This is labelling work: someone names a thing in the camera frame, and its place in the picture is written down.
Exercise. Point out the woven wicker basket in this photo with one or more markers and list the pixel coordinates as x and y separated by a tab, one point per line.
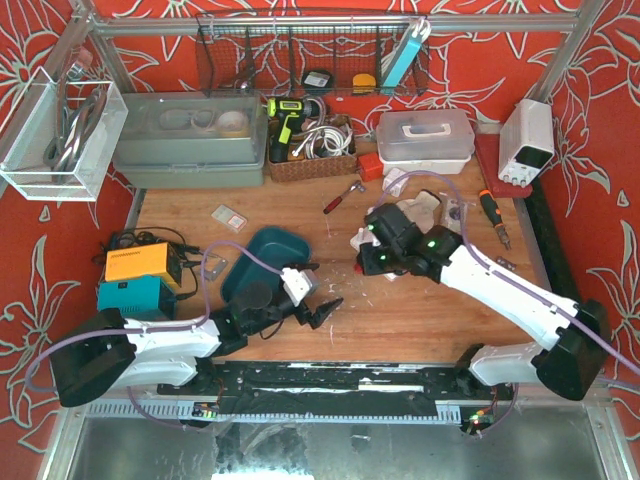
318	151

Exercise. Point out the brass pipe fitting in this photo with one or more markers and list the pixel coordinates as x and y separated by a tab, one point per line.
505	263

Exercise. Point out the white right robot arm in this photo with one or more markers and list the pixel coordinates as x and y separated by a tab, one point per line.
568	345

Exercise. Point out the blue white box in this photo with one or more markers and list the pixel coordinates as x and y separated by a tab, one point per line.
395	64

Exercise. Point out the clear zip bag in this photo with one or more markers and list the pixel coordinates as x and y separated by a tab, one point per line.
454	213

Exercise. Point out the teal electronics box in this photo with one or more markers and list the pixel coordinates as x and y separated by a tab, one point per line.
147	298

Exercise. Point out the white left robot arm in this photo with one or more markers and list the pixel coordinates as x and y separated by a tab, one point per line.
110	351

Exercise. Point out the grey plastic storage bin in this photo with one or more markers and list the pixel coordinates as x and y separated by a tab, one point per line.
186	140

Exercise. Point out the yellow electronics box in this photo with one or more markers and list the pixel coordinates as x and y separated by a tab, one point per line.
158	259

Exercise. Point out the black wire wall basket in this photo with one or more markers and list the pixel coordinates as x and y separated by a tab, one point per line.
267	54

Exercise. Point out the orange black ratchet screwdriver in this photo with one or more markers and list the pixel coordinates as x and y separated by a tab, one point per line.
493	213

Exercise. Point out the small clear packet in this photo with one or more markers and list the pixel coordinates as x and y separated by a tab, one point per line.
229	218

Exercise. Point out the clear acrylic box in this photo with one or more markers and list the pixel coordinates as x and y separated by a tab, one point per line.
58	144

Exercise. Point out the orange cube adapter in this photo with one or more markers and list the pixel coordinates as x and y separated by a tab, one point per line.
370	167

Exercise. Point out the white peg base plate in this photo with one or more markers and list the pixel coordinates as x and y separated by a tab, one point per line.
381	260

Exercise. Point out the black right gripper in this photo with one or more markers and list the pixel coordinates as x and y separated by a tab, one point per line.
370	262

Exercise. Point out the white bench power supply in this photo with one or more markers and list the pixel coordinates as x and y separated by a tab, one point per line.
526	143

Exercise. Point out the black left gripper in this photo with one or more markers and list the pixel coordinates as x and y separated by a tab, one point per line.
305	310

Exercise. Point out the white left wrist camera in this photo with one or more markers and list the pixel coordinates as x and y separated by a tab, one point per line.
299	283

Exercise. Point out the yellow tape measure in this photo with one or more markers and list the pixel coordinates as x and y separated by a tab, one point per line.
363	84

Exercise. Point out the green yellow cordless drill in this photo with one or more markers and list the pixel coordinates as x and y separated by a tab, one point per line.
290	115

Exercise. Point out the white cube power socket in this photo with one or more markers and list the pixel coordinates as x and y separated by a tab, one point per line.
394	182

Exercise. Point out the metal corner bracket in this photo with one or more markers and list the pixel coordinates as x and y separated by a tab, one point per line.
213	266

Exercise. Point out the beige work glove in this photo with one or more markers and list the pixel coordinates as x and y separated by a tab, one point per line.
424	210

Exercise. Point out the white plastic storage box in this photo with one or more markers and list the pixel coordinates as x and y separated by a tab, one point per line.
441	141

